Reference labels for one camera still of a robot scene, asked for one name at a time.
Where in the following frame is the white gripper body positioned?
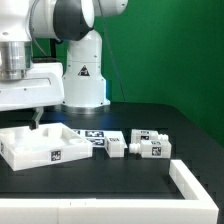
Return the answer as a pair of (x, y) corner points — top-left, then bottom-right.
(0, 62), (64, 111)

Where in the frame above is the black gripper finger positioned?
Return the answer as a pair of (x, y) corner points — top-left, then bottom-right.
(29, 107), (44, 130)

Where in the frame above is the white square tabletop tray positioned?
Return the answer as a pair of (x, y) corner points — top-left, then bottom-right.
(0, 123), (93, 171)

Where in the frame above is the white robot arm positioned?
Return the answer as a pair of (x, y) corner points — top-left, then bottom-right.
(0, 0), (128, 129)

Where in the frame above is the white tag sheet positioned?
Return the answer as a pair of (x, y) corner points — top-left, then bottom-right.
(75, 129), (127, 148)

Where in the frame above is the white L-shaped corner fence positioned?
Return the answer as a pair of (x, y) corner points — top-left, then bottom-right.
(0, 160), (219, 224)

